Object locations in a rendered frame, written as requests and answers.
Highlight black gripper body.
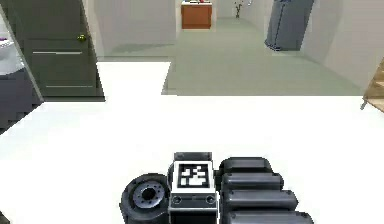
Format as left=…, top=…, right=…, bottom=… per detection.
left=120, top=172, right=172, bottom=224

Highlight light wooden furniture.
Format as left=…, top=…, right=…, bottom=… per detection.
left=360, top=57, right=384, bottom=114

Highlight grey fridge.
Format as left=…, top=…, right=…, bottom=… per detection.
left=264, top=0, right=315, bottom=52

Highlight white bathroom fixture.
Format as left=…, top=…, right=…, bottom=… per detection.
left=0, top=13, right=26, bottom=76

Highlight orange wooden cabinet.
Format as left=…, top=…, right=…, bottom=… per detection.
left=180, top=0, right=213, bottom=30

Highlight dark house plant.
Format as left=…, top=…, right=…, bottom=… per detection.
left=233, top=0, right=244, bottom=19

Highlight dark green room door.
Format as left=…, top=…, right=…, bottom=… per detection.
left=5, top=0, right=106, bottom=102

